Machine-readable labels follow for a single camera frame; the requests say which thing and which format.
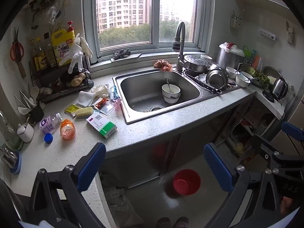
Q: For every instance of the grey framed window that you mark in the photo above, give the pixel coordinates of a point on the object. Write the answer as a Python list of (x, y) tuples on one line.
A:
[(155, 16)]

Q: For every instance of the white cloth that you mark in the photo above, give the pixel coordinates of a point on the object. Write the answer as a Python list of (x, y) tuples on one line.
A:
[(85, 98)]

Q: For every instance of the grey stone slab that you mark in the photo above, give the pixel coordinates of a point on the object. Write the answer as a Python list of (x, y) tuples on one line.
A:
[(136, 55)]

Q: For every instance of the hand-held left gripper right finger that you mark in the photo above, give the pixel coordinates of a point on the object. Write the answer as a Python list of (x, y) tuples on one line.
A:
[(218, 168)]

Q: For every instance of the translucent white glove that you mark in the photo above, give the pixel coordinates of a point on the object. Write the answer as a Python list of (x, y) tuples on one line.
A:
[(76, 53)]

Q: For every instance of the steel kitchen faucet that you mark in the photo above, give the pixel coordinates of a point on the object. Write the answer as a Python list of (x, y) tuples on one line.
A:
[(181, 52)]

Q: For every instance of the yellow packet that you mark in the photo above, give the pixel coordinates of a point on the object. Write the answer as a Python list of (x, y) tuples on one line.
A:
[(70, 109)]

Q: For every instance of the small steel pot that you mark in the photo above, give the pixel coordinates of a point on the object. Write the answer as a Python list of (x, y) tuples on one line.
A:
[(8, 156)]

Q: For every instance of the hanging cream rubber glove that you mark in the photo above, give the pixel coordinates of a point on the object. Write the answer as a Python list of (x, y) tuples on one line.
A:
[(86, 48)]

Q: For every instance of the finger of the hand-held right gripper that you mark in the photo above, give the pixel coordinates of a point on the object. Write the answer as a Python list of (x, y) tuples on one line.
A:
[(293, 130), (262, 144)]

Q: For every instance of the tan ginger root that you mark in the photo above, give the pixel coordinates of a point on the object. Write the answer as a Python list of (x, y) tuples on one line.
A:
[(76, 79)]

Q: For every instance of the white sack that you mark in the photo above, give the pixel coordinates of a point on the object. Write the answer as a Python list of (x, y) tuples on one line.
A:
[(123, 209)]

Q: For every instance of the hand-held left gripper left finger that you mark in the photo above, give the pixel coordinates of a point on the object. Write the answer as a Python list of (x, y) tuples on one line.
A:
[(91, 166)]

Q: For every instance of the brown slipper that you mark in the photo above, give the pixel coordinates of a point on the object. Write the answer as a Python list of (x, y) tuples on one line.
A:
[(181, 222), (163, 223)]

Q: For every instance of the under-counter storage shelf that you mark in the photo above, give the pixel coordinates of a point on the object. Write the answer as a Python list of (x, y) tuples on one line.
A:
[(249, 123)]

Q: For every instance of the steel basin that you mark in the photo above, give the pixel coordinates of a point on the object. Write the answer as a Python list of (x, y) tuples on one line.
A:
[(272, 71)]

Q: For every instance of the steel pressure cooker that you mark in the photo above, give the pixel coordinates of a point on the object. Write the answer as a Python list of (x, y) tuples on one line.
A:
[(229, 55)]

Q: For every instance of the white lidded jar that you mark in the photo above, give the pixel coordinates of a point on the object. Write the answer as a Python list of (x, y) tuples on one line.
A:
[(26, 133)]

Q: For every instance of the green vegetables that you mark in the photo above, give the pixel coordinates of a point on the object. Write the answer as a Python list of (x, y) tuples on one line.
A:
[(261, 77)]

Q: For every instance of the black round lid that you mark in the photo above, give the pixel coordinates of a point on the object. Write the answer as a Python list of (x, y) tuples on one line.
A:
[(89, 83)]

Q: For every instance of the steel bowl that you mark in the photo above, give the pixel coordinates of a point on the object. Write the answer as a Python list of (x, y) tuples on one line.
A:
[(216, 79)]

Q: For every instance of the black utensil mug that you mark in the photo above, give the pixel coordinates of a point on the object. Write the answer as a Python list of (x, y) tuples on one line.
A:
[(36, 114)]

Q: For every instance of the dark steel wool scrubber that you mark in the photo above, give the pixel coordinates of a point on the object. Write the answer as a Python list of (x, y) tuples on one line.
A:
[(121, 54)]

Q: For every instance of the red bin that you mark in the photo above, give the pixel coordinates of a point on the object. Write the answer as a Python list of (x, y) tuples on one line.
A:
[(186, 182)]

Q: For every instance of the blue plastic wrapper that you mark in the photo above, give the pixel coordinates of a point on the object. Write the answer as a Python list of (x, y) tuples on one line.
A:
[(114, 92)]

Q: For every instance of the orange plastic bottle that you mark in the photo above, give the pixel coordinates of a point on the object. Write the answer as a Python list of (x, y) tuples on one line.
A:
[(67, 129)]

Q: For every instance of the person's right hand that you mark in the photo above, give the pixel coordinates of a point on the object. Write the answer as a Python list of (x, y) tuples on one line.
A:
[(287, 205)]

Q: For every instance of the electric steel kettle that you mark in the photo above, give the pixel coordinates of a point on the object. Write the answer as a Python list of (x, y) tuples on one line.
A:
[(277, 87)]

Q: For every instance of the clear plastic wrapper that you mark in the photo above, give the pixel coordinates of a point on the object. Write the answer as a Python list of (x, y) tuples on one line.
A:
[(101, 90)]

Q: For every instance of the green and white box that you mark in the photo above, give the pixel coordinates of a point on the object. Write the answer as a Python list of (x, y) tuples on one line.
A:
[(102, 125)]

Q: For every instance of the yellow label sauce bottle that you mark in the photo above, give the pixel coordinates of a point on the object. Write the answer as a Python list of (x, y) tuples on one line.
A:
[(40, 60)]

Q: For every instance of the blue scrub brush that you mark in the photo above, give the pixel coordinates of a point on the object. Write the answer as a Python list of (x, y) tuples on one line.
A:
[(83, 112)]

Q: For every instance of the white plastic spoon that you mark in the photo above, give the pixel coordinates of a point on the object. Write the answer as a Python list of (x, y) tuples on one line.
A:
[(23, 110), (30, 101), (35, 92)]

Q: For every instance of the hanging clear plastic bag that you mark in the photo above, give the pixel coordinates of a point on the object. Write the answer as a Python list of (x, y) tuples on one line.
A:
[(54, 14)]

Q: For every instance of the orange rag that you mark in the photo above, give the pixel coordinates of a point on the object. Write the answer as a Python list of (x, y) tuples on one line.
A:
[(162, 64)]

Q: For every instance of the red sauce packet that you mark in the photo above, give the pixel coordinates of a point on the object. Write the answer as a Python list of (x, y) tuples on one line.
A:
[(101, 103)]

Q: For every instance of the shallots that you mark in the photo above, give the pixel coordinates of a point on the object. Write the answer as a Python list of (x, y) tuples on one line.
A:
[(55, 83)]

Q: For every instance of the white bowl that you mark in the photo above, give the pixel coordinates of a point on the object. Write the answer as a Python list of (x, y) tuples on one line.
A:
[(171, 100), (231, 72), (171, 89), (248, 74), (242, 82)]

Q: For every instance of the black plastic bag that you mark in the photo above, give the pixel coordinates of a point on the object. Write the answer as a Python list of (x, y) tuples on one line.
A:
[(67, 75)]

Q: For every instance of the stainless steel sink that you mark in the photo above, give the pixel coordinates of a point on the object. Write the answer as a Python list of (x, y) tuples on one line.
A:
[(142, 92)]

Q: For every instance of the pink plastic wrapper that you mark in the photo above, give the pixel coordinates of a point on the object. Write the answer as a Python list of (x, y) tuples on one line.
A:
[(116, 104)]

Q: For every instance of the wall chopstick holder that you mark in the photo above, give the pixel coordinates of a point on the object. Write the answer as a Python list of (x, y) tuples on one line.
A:
[(235, 21)]

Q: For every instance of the single garlic bulb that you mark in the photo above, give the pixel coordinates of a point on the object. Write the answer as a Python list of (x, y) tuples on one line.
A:
[(42, 106)]

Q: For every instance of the purple plastic bottle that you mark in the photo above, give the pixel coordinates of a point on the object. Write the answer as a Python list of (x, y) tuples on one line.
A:
[(48, 123)]

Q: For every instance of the metal spoon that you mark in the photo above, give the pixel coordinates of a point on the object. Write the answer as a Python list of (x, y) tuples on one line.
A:
[(168, 84)]

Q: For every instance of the hanging dried plants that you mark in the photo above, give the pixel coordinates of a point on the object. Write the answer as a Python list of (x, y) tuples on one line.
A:
[(42, 1)]

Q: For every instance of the dark sauce bottle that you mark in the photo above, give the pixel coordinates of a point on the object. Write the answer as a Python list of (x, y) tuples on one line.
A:
[(50, 52)]

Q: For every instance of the yellow detergent jug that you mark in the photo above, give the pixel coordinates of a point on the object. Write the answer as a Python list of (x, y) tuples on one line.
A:
[(60, 45)]

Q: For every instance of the steel steamer pot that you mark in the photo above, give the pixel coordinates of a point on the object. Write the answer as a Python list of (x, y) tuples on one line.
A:
[(196, 63)]

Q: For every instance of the blue bottle cap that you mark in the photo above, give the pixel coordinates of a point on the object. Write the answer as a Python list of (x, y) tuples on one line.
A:
[(48, 138)]

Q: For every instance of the white wall utensil holder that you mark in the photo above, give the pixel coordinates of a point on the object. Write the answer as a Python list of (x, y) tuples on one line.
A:
[(290, 35)]

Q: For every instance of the white garlic bulbs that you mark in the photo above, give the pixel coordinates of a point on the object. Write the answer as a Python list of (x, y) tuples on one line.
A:
[(46, 91)]

